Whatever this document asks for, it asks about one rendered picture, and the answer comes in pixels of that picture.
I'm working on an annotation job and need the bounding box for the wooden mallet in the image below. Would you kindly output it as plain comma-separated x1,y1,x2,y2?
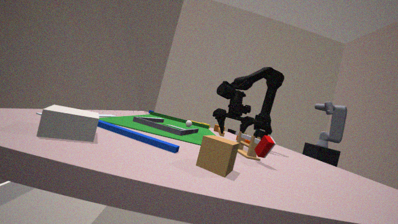
214,124,225,137

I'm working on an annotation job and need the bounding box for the blue long bar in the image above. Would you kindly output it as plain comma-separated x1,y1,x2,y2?
98,120,179,153

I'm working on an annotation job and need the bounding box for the tan wooden block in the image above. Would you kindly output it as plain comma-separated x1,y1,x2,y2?
196,135,240,178

